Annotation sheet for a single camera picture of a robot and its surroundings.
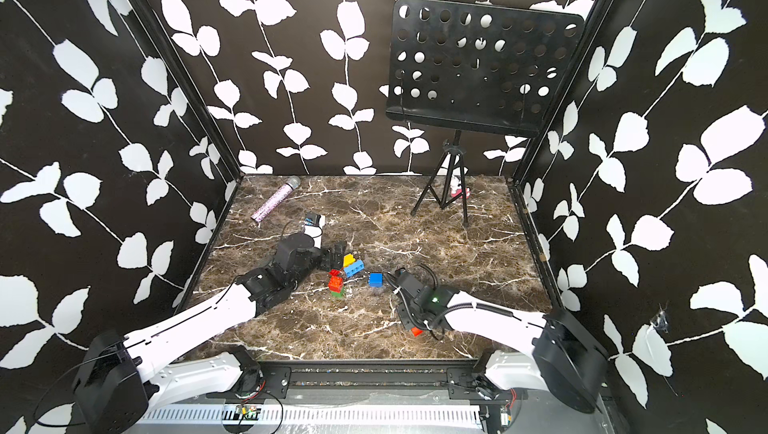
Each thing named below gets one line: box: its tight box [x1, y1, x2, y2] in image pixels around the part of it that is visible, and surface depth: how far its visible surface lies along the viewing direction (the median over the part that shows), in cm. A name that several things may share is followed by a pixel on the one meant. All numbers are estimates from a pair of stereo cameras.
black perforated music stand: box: [385, 0, 584, 227], surface depth 65 cm
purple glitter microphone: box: [251, 176, 301, 223], surface depth 113 cm
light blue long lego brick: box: [344, 259, 365, 278], surface depth 95 cm
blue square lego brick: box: [369, 273, 383, 288], surface depth 92 cm
